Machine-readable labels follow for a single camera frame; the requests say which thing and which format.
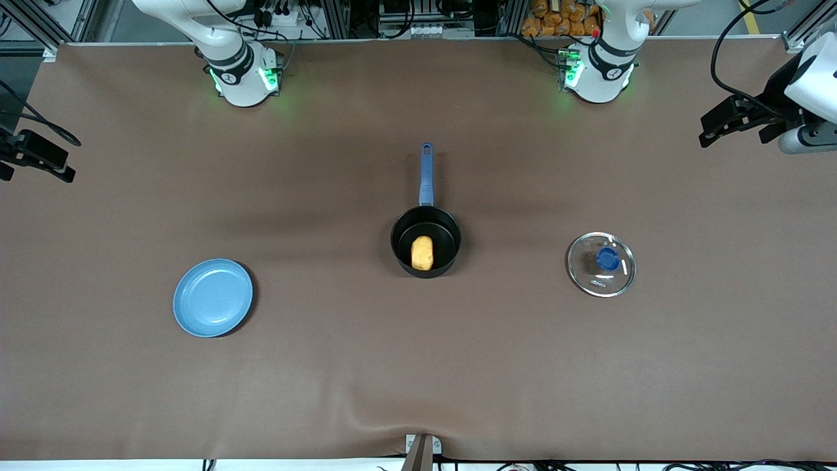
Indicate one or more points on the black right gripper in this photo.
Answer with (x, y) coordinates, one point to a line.
(33, 149)

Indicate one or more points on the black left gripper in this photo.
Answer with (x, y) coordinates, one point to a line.
(775, 89)

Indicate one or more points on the glass lid with blue knob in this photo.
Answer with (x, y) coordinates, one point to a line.
(608, 260)

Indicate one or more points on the yellow potato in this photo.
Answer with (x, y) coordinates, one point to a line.
(422, 254)

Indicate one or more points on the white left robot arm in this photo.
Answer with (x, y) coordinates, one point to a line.
(598, 72)

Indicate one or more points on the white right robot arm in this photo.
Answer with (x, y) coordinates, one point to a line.
(229, 72)

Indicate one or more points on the bag of orange bread rolls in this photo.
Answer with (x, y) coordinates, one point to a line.
(556, 19)

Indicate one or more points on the light blue plate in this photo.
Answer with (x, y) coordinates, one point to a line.
(212, 297)

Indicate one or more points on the white power strip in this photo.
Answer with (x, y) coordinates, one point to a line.
(425, 30)

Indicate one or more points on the brown metal bar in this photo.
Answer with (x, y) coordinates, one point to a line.
(418, 458)

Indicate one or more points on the aluminium frame profile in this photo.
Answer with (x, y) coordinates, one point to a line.
(807, 29)
(39, 29)

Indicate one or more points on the grey metal bracket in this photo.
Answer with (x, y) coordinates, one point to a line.
(437, 446)

